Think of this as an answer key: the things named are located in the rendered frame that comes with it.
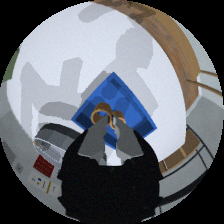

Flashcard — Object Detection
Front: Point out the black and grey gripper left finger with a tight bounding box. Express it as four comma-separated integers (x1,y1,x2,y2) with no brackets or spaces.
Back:
57,114,109,181

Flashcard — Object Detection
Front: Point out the grey round turntable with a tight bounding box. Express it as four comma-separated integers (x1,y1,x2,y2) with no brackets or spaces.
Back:
32,123,107,170

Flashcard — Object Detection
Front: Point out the blue crate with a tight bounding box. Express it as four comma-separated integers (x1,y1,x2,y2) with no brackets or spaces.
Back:
71,71,157,150

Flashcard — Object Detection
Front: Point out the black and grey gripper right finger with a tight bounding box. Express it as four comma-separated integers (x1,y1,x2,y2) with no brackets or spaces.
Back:
112,114,164,181

